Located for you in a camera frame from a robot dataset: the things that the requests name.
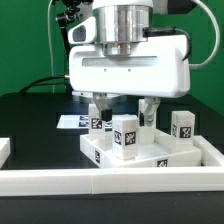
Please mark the white U-shaped obstacle fence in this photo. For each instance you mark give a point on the white U-shaped obstacle fence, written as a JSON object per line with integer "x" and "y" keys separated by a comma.
{"x": 207, "y": 177}

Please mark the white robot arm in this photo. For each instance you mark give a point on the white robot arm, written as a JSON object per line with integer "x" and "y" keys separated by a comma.
{"x": 113, "y": 48}

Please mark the white marker base plate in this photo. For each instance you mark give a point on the white marker base plate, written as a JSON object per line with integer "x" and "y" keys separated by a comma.
{"x": 73, "y": 122}

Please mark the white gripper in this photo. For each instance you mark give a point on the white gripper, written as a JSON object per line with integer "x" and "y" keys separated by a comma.
{"x": 155, "y": 67}

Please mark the white square tabletop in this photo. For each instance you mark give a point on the white square tabletop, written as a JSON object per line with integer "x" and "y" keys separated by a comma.
{"x": 157, "y": 154}

